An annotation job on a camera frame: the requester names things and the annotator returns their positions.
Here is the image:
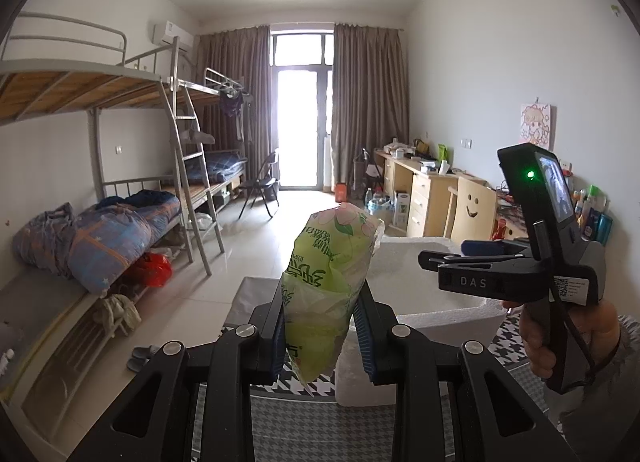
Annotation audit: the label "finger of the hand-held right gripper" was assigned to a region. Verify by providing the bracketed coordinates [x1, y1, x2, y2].
[418, 247, 532, 273]
[460, 239, 529, 256]

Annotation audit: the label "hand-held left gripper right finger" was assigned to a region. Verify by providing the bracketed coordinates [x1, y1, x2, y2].
[352, 282, 577, 462]

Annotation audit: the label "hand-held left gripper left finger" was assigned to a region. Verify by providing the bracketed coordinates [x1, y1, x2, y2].
[65, 287, 287, 462]

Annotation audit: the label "white foam box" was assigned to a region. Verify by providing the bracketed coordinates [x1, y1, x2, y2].
[333, 236, 507, 409]

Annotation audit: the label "person's right forearm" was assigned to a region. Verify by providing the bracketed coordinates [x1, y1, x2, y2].
[557, 314, 640, 462]

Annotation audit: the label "person's right hand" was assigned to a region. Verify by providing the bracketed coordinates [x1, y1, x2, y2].
[502, 298, 622, 383]

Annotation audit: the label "wooden smiley face chair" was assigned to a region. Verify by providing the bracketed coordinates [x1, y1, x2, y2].
[443, 175, 497, 245]

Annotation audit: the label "light wooden desk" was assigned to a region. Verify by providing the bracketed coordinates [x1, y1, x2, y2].
[374, 149, 489, 239]

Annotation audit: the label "teal can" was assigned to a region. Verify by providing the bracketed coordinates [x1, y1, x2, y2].
[594, 214, 614, 245]

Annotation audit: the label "row of toiletry bottles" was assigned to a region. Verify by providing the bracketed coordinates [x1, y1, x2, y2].
[569, 184, 608, 237]

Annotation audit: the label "pack of water bottles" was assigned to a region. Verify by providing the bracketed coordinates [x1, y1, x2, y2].
[364, 189, 394, 215]

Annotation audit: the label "houndstooth tablecloth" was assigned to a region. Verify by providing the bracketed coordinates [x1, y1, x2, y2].
[192, 276, 551, 462]

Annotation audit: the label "black shopping trolley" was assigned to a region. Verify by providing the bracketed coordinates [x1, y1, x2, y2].
[352, 147, 384, 193]

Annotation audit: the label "grey slippers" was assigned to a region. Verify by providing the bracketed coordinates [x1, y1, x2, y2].
[127, 345, 162, 374]

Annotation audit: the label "red plastic bag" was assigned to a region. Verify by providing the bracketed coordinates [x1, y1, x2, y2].
[124, 252, 174, 289]

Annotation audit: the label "black folding chair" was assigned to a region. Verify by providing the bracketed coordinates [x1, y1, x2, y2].
[237, 149, 282, 221]

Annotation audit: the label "cream crumpled cloth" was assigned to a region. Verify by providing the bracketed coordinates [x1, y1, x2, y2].
[89, 294, 141, 339]

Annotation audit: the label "brown curtain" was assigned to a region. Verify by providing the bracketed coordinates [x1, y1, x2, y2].
[332, 22, 411, 193]
[194, 25, 274, 193]

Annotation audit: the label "dark blue bedding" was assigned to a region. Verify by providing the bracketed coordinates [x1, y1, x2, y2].
[204, 151, 249, 183]

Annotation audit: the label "glass balcony door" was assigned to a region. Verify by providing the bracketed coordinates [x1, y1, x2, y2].
[269, 28, 335, 191]

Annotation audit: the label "blue plaid quilt bundle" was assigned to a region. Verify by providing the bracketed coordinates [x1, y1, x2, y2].
[12, 189, 182, 295]

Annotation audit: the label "dark hanging clothes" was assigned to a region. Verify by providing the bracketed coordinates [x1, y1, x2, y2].
[218, 88, 247, 119]

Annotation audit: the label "metal bunk bed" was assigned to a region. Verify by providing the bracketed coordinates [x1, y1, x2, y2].
[0, 12, 227, 445]
[175, 66, 252, 213]

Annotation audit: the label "white air conditioner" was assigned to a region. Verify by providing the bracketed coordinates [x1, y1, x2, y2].
[152, 20, 195, 53]

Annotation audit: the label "pink cartoon wall poster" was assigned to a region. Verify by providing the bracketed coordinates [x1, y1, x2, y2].
[519, 101, 556, 152]

